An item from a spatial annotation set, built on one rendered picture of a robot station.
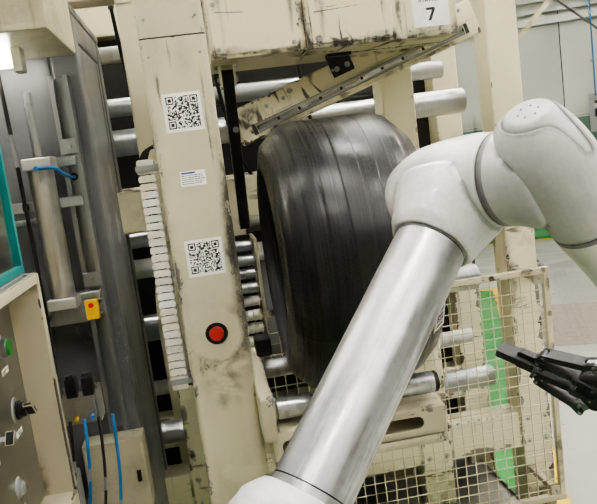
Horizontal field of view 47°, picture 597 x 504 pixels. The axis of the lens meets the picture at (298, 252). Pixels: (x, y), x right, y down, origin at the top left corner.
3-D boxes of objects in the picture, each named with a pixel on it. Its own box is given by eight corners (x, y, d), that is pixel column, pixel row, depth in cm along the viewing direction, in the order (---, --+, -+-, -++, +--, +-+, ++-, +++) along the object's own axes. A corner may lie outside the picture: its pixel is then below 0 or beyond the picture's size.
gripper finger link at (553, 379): (601, 385, 119) (599, 391, 120) (538, 359, 125) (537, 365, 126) (594, 400, 117) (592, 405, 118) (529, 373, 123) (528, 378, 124)
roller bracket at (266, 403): (265, 446, 134) (258, 398, 133) (250, 383, 173) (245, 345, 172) (282, 443, 135) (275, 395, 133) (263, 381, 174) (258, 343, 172)
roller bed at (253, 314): (197, 360, 182) (180, 249, 177) (198, 346, 196) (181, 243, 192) (272, 348, 184) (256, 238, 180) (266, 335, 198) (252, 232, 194)
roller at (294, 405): (272, 411, 136) (268, 393, 140) (273, 425, 139) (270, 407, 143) (441, 381, 141) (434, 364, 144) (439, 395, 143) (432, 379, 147)
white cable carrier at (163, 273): (172, 391, 143) (135, 160, 136) (173, 383, 148) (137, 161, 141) (193, 387, 143) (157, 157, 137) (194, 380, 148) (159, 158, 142)
